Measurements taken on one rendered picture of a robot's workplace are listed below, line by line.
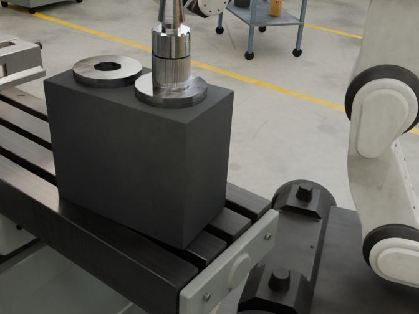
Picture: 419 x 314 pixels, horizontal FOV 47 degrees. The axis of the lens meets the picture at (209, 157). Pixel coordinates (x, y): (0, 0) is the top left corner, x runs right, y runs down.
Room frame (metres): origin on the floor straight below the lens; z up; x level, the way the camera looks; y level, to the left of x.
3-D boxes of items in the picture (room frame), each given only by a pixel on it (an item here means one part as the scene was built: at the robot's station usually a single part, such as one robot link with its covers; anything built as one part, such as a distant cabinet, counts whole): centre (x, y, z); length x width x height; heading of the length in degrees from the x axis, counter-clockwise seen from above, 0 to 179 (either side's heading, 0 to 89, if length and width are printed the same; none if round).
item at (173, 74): (0.55, 0.05, 1.17); 0.05 x 0.05 x 0.06
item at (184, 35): (0.55, 0.05, 1.20); 0.05 x 0.05 x 0.01
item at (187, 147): (0.58, 0.10, 1.04); 0.22 x 0.12 x 0.20; 62
